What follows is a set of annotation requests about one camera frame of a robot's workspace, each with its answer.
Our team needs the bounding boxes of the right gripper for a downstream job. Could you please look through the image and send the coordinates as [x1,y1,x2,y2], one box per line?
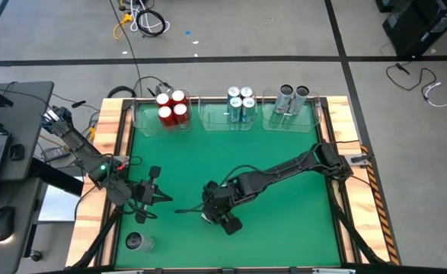
[174,180,245,229]

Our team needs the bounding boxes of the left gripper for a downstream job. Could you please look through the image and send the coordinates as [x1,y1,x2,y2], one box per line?
[131,181,174,210]

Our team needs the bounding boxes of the red cola can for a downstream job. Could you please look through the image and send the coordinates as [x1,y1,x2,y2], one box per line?
[155,93,172,110]
[171,90,189,110]
[157,105,175,130]
[172,103,192,129]

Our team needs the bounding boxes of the green table mat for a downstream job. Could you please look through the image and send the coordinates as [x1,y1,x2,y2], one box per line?
[114,99,342,269]

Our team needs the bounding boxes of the clear plastic bin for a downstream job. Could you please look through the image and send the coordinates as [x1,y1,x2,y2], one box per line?
[131,91,193,137]
[261,89,323,134]
[196,94,257,132]

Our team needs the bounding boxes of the black desk foot bar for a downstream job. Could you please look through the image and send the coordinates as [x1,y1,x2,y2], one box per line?
[28,158,85,197]

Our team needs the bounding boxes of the white sheet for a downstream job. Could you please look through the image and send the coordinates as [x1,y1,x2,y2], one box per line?
[37,188,85,222]

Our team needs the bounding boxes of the black power brick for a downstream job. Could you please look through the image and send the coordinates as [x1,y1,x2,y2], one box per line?
[42,146,72,161]

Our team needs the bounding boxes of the small black box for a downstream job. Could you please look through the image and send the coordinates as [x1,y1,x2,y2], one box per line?
[9,143,26,161]

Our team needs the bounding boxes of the dark grey desk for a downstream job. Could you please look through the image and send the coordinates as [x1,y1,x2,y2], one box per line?
[0,81,56,274]

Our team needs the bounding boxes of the black computer mouse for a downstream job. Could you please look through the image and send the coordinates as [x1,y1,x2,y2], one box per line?
[0,205,17,243]

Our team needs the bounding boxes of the yellow black hazard tape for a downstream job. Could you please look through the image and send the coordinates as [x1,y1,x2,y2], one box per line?
[366,167,401,266]

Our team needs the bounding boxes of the large black equipment case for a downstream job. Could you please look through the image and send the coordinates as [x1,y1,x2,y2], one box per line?
[382,0,447,59]

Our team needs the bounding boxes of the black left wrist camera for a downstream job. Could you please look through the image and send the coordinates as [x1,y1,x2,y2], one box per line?
[148,165,162,190]

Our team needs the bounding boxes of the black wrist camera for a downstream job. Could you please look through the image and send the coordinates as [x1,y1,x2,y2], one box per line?
[221,215,244,236]
[148,165,162,190]

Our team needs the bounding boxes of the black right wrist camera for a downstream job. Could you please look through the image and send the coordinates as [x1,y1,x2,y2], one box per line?
[221,215,244,236]

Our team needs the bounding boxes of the thick black cable loop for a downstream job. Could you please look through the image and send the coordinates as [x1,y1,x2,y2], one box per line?
[107,85,136,99]

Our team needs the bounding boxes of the thin black cable loop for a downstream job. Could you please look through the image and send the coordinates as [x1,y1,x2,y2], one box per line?
[133,75,175,96]

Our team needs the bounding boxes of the black metal table frame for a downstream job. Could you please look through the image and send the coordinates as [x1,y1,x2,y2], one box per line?
[70,97,401,274]

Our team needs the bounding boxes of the long black floor cable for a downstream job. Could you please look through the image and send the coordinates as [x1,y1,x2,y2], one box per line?
[108,0,144,96]

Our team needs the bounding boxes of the coiled black cable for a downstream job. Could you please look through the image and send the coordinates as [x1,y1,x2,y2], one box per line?
[135,8,167,38]

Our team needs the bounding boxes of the coiled white cable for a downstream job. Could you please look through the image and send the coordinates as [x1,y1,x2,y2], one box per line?
[129,0,171,33]

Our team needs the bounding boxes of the yellow cable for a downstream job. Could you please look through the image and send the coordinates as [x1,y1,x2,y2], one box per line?
[112,13,135,41]

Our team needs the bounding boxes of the black cable with plug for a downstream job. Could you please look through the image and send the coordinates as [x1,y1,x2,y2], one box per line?
[385,62,437,92]

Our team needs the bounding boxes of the white cable with plug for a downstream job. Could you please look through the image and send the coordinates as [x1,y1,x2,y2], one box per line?
[420,81,447,109]

